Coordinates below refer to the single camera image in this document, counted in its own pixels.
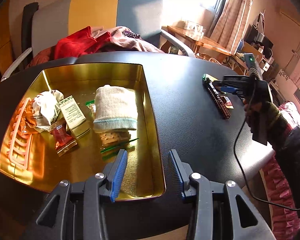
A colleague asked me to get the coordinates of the red small snack packet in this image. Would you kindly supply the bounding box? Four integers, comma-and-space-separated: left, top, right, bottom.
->
50, 118, 77, 157

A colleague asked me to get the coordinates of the large cracker pack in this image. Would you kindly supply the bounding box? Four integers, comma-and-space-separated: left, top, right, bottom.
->
85, 100, 137, 159

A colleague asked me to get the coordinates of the green white small carton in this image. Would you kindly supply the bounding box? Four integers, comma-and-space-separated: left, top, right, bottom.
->
59, 96, 90, 139

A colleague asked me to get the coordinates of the orange plastic rack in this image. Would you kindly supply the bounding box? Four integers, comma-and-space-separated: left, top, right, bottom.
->
7, 98, 32, 170

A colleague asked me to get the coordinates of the beige knit sock roll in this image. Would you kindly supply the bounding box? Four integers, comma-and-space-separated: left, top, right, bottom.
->
93, 85, 138, 133

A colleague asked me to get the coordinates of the orange muffin snack bag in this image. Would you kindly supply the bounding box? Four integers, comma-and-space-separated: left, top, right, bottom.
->
24, 90, 64, 132

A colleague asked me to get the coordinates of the gloved right hand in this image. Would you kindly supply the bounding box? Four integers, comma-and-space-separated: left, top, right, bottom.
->
243, 99, 276, 134

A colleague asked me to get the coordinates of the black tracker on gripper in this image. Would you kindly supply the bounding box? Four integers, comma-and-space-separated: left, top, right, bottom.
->
244, 53, 263, 80

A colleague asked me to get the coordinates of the black monitor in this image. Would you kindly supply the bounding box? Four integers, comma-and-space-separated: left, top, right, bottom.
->
244, 25, 273, 60

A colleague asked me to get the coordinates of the wooden side table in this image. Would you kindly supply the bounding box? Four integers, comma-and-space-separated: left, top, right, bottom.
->
167, 25, 231, 61

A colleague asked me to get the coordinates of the middle window curtain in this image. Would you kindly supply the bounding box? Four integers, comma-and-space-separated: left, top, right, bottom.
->
210, 0, 253, 54

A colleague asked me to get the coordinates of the clear glass tray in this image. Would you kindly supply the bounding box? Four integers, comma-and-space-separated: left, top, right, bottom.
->
185, 21, 206, 36

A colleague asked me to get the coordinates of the pink bed cover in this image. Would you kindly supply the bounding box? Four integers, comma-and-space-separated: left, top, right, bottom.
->
262, 101, 300, 239

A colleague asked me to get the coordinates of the gold red tin box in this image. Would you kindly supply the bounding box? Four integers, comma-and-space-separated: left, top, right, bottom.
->
0, 63, 166, 201

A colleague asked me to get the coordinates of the grey yellow blue armchair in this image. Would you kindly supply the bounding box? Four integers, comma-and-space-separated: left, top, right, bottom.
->
1, 0, 194, 80

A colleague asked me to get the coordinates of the pink brown cloth pile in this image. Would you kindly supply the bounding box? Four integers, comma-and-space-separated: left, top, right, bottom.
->
27, 26, 163, 68

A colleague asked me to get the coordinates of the red cloth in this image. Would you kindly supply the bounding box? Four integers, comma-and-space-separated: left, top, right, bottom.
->
53, 26, 111, 60

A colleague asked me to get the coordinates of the black cable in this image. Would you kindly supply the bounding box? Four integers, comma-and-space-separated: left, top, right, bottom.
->
233, 77, 300, 212

